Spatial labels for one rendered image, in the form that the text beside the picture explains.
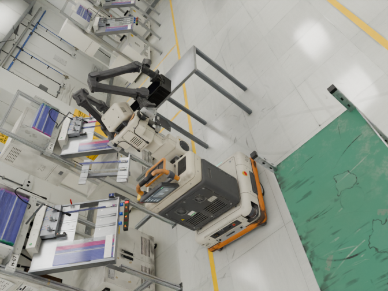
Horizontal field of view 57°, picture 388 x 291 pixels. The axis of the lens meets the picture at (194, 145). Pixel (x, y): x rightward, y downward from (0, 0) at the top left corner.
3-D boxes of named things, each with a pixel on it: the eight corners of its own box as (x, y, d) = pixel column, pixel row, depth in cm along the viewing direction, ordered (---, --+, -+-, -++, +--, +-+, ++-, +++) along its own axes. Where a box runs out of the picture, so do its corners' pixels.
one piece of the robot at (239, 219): (249, 220, 273) (241, 216, 269) (211, 242, 294) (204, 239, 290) (248, 217, 275) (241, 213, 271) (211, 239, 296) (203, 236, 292)
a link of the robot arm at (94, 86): (85, 93, 261) (86, 85, 252) (87, 79, 267) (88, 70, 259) (146, 104, 275) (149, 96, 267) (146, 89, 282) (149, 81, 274)
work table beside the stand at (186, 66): (252, 112, 372) (194, 68, 334) (206, 149, 408) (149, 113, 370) (246, 87, 404) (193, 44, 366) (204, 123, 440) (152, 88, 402)
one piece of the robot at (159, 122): (171, 134, 284) (149, 120, 274) (150, 153, 298) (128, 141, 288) (171, 121, 296) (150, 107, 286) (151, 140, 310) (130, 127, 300)
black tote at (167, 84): (130, 133, 320) (119, 126, 315) (132, 120, 332) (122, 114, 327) (171, 92, 291) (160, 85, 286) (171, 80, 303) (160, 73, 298)
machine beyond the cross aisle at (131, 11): (161, 11, 882) (92, -45, 792) (162, 23, 818) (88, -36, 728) (129, 52, 939) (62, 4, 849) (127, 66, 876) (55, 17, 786)
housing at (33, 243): (52, 213, 349) (47, 203, 340) (41, 256, 312) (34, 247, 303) (44, 214, 349) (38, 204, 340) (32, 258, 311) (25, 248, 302)
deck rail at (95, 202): (120, 200, 351) (119, 196, 347) (120, 202, 350) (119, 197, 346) (48, 211, 350) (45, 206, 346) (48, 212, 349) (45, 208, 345)
